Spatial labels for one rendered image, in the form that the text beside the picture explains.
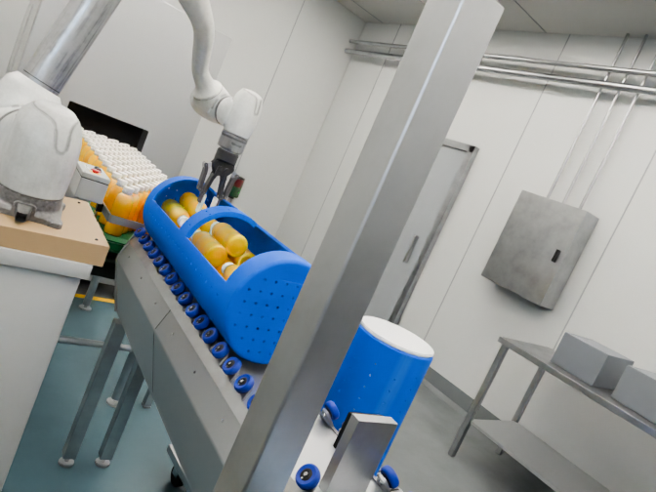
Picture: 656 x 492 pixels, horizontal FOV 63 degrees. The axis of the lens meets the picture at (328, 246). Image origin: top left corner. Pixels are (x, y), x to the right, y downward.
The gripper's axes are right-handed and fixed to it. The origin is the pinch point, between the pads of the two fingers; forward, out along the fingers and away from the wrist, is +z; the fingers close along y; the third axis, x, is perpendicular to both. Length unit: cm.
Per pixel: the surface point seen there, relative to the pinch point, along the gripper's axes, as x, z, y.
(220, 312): -64, 12, -14
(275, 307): -67, 7, -2
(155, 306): -23.2, 30.3, -12.8
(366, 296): -127, -18, -31
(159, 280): -14.3, 25.2, -11.2
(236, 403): -82, 25, -11
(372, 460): -111, 17, 3
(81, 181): 35.3, 12.0, -33.2
